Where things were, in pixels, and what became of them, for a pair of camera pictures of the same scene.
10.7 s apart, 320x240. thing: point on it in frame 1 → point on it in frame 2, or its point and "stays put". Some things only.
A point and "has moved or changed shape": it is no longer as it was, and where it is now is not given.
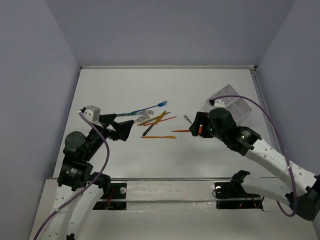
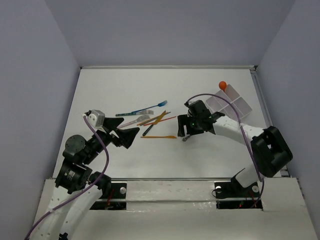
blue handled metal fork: x=145 y=112 stays put
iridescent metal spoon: x=186 y=117 has moved or changed shape
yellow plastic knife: x=159 y=118 stays put
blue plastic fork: x=160 y=104 stays put
